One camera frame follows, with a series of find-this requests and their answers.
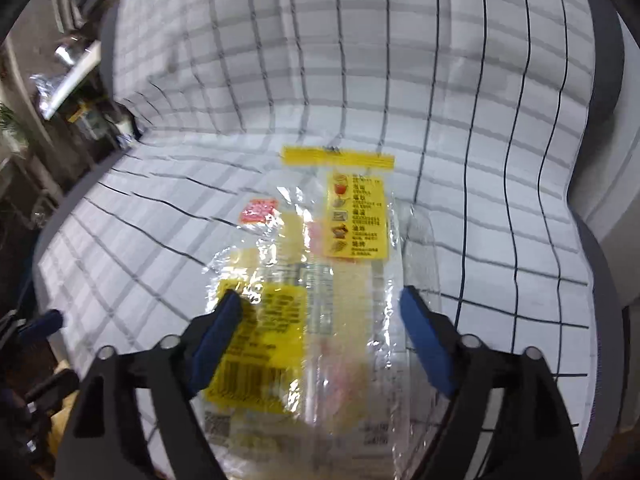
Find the white checkered cloth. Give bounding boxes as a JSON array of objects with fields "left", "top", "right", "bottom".
[{"left": 32, "top": 0, "right": 627, "bottom": 480}]

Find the person's left forearm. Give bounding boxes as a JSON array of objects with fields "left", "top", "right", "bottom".
[{"left": 46, "top": 367, "right": 82, "bottom": 468}]

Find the white ledge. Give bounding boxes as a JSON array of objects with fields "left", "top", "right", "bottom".
[{"left": 42, "top": 41, "right": 104, "bottom": 120}]

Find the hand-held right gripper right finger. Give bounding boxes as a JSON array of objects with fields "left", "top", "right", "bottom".
[{"left": 399, "top": 286, "right": 584, "bottom": 480}]

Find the crumpled foil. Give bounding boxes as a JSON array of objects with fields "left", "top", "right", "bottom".
[{"left": 29, "top": 74, "right": 67, "bottom": 112}]

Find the clear yellow label plastic wrapper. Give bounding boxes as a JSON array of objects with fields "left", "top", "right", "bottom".
[{"left": 202, "top": 146, "right": 444, "bottom": 480}]

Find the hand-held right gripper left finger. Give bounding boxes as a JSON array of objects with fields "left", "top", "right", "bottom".
[{"left": 54, "top": 289, "right": 245, "bottom": 480}]

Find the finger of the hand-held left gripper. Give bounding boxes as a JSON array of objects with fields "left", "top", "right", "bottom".
[
  {"left": 20, "top": 371, "right": 82, "bottom": 407},
  {"left": 0, "top": 309, "right": 65, "bottom": 350}
]

